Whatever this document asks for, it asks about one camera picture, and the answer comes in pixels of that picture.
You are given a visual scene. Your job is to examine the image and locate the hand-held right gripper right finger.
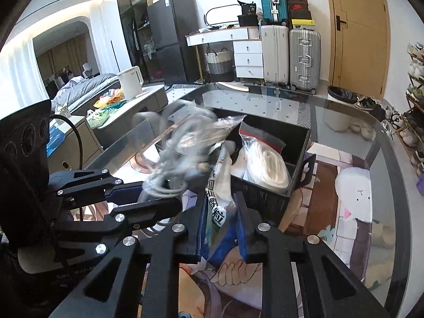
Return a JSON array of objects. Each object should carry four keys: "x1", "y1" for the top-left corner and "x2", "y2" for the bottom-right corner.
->
[{"x1": 232, "y1": 190, "x2": 391, "y2": 318}]

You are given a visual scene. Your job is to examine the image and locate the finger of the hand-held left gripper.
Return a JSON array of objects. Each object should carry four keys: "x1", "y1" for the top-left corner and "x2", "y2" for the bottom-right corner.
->
[
  {"x1": 48, "y1": 168, "x2": 148, "y2": 206},
  {"x1": 53, "y1": 198, "x2": 183, "y2": 256}
]

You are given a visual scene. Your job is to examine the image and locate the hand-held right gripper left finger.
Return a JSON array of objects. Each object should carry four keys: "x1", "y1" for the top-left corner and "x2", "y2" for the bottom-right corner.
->
[{"x1": 50, "y1": 189, "x2": 209, "y2": 318}]

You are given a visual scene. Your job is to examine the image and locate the white medicine packet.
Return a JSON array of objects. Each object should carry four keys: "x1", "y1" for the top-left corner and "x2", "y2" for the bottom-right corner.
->
[{"x1": 202, "y1": 142, "x2": 240, "y2": 269}]

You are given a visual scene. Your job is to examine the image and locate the black storage box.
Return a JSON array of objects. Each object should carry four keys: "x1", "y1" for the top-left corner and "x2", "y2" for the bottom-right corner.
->
[{"x1": 207, "y1": 108, "x2": 317, "y2": 226}]

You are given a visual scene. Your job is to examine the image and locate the white cable bundle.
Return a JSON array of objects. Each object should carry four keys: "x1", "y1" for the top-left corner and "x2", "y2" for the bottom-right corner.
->
[{"x1": 139, "y1": 106, "x2": 226, "y2": 202}]

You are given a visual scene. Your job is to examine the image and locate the red-zip bag of white laces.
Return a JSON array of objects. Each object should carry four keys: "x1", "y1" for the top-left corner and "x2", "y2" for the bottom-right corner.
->
[{"x1": 238, "y1": 116, "x2": 293, "y2": 196}]

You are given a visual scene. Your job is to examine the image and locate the green plastic bag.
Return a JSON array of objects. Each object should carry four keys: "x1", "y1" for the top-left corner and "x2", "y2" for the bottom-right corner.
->
[{"x1": 87, "y1": 108, "x2": 113, "y2": 130}]

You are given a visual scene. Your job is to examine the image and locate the colourful snack bags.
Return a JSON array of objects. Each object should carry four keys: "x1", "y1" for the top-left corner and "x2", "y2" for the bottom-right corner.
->
[{"x1": 93, "y1": 88, "x2": 127, "y2": 110}]

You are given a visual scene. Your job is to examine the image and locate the white curtain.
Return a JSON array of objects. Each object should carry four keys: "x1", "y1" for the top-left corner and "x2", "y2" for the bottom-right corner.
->
[{"x1": 0, "y1": 36, "x2": 43, "y2": 108}]

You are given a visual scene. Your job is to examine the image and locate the bed with grey blanket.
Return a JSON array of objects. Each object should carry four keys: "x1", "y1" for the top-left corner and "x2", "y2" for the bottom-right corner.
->
[{"x1": 50, "y1": 73, "x2": 121, "y2": 116}]

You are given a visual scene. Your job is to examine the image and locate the grey sideboard white top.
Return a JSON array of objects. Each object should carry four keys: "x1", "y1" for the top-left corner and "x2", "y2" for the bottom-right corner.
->
[{"x1": 46, "y1": 84, "x2": 169, "y2": 173}]

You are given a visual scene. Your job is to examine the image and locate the white electric kettle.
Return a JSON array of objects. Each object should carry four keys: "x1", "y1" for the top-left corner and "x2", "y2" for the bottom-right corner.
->
[{"x1": 118, "y1": 67, "x2": 144, "y2": 98}]

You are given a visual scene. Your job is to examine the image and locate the printed desk mat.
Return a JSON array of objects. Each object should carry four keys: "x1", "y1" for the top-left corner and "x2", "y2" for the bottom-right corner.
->
[{"x1": 129, "y1": 132, "x2": 375, "y2": 318}]

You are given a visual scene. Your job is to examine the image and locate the striped rug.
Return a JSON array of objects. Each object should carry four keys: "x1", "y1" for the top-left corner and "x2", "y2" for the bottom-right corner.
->
[{"x1": 166, "y1": 82, "x2": 202, "y2": 93}]

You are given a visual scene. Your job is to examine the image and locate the black glass cabinet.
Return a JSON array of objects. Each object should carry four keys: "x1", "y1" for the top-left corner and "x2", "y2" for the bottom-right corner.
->
[{"x1": 115, "y1": 0, "x2": 148, "y2": 83}]

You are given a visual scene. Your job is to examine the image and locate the dark grey refrigerator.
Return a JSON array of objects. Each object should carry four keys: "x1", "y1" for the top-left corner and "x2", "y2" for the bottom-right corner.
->
[{"x1": 147, "y1": 0, "x2": 199, "y2": 85}]

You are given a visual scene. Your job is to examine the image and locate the woven basket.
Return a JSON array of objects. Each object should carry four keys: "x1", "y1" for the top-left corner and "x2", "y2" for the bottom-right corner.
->
[{"x1": 205, "y1": 47, "x2": 234, "y2": 75}]

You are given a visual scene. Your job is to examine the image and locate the white suitcase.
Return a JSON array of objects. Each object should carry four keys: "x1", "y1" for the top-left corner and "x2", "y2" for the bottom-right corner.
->
[{"x1": 260, "y1": 24, "x2": 290, "y2": 85}]

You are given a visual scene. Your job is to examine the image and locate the silver suitcase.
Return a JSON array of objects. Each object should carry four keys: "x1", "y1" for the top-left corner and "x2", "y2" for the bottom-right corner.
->
[{"x1": 289, "y1": 28, "x2": 322, "y2": 95}]

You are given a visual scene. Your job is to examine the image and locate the wooden shoe rack with shoes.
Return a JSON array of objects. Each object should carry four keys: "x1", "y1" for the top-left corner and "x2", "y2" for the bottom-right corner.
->
[{"x1": 356, "y1": 41, "x2": 424, "y2": 176}]

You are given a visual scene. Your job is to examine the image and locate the oval mirror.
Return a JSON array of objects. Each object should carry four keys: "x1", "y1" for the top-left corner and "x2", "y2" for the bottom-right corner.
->
[{"x1": 204, "y1": 4, "x2": 242, "y2": 27}]

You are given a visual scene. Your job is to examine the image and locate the black bag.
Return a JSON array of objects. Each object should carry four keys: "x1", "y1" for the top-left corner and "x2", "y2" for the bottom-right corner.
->
[{"x1": 237, "y1": 0, "x2": 260, "y2": 27}]

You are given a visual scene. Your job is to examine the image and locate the wooden door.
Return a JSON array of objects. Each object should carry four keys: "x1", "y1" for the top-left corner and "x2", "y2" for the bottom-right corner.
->
[{"x1": 323, "y1": 0, "x2": 390, "y2": 101}]

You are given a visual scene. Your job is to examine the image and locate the teal suitcase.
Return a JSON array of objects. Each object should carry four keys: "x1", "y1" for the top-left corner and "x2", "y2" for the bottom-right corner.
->
[{"x1": 258, "y1": 0, "x2": 288, "y2": 26}]

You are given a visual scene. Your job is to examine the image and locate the metal shoe rack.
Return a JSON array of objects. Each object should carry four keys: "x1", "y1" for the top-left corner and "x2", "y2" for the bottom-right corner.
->
[{"x1": 397, "y1": 41, "x2": 424, "y2": 176}]

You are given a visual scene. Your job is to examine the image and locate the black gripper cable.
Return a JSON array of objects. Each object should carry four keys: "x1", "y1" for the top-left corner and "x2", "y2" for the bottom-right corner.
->
[{"x1": 50, "y1": 114, "x2": 83, "y2": 222}]

